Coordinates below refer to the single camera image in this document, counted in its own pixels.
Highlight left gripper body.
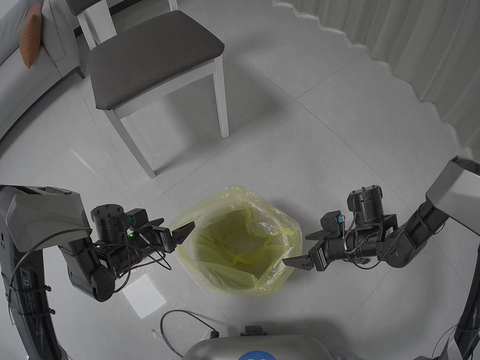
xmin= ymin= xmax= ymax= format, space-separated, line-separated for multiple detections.
xmin=125 ymin=225 xmax=178 ymax=267

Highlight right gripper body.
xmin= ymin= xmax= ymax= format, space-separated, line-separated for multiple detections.
xmin=309 ymin=232 xmax=357 ymax=272

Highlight yellow plastic bag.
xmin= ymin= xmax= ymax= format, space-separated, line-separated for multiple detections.
xmin=167 ymin=185 xmax=304 ymax=296

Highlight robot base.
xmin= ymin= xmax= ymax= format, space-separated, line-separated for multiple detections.
xmin=184 ymin=325 xmax=332 ymax=360

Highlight white trash bin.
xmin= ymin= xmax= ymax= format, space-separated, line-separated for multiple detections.
xmin=185 ymin=205 xmax=295 ymax=290

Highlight white chair grey cushions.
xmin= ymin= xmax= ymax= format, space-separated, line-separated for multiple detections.
xmin=62 ymin=0 xmax=230 ymax=179

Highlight pale grey sofa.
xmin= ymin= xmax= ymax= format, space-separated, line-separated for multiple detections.
xmin=0 ymin=0 xmax=85 ymax=142

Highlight beige curtain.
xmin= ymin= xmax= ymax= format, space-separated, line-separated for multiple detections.
xmin=221 ymin=0 xmax=480 ymax=160

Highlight orange cushion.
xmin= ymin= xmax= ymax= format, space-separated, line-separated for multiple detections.
xmin=19 ymin=1 xmax=43 ymax=69

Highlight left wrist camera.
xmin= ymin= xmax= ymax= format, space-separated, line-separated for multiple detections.
xmin=125 ymin=208 xmax=149 ymax=232

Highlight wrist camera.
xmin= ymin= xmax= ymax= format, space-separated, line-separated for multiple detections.
xmin=319 ymin=210 xmax=345 ymax=239
xmin=125 ymin=208 xmax=149 ymax=232

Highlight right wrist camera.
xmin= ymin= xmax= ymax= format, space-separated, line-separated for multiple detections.
xmin=319 ymin=210 xmax=345 ymax=239

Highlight black cable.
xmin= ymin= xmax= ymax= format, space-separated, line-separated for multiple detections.
xmin=160 ymin=309 xmax=220 ymax=357
xmin=7 ymin=229 xmax=93 ymax=314

